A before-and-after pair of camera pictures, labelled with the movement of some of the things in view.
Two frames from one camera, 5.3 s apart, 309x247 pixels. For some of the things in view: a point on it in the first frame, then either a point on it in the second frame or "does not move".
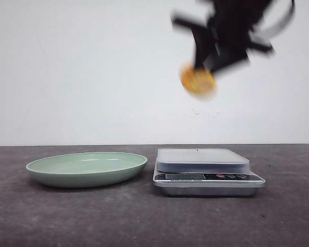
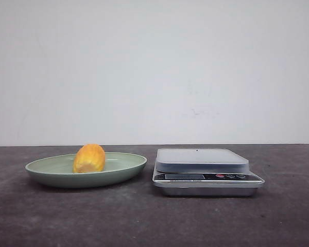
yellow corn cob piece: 198,81 → 89,158
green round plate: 85,170 does not move
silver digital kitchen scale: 204,172 does not move
